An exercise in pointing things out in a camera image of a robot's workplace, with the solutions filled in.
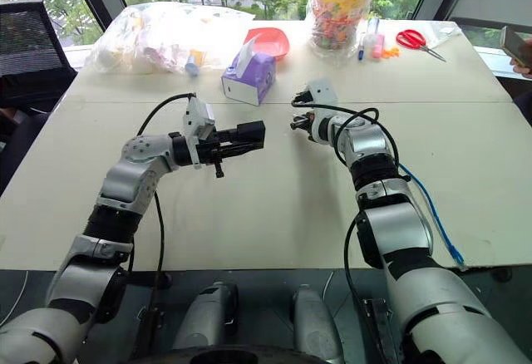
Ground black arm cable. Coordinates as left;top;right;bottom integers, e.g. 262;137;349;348
128;92;197;340
290;101;413;342

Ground thin white floor cable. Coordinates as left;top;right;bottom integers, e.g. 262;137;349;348
0;270;30;328

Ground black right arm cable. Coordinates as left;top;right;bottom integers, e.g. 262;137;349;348
290;101;413;342

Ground empty clear plastic bag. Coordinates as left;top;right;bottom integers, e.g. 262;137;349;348
422;20;463;50

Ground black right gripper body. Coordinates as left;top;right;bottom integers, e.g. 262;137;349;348
303;104;318;140

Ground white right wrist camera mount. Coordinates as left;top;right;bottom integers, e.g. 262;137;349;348
309;80;338;145

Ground red plastic bowl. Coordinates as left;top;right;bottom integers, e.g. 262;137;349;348
244;27;291;61

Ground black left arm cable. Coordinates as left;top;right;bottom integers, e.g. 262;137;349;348
128;92;197;340

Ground clear bag of white items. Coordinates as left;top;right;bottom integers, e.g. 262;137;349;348
85;1;257;76

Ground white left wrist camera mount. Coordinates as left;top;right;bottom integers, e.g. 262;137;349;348
182;95;216;170

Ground purple tissue box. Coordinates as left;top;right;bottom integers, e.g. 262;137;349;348
220;35;278;107

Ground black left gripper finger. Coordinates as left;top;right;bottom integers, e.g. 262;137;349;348
219;136;266;160
235;120;267;141

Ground black mesh office chair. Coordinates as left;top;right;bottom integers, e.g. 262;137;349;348
0;0;79;112

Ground small blue bottle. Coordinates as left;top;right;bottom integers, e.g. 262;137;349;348
185;50;201;77

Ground blue pen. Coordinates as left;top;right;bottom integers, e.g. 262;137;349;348
357;17;368;61

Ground blue Ethernet cable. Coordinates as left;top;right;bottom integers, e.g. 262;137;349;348
398;163;466;268

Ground red handled scissors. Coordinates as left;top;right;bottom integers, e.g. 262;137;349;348
395;28;448;63

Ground bare person hand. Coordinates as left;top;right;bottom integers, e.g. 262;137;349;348
510;35;532;80

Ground bag of colourful candy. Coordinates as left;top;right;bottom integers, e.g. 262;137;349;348
306;0;380;66

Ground silver rounded robot leg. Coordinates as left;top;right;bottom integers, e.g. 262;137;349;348
290;283;345;364
173;281;240;351

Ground dark round robot waist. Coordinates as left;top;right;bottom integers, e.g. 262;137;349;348
132;344;333;364

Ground smartphone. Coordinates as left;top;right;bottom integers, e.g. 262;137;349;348
499;25;532;68

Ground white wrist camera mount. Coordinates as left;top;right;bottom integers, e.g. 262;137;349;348
309;80;338;145
182;95;216;170

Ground black metal bracket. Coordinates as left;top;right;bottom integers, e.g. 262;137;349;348
360;297;401;364

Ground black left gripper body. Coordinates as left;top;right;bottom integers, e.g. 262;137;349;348
197;125;240;180

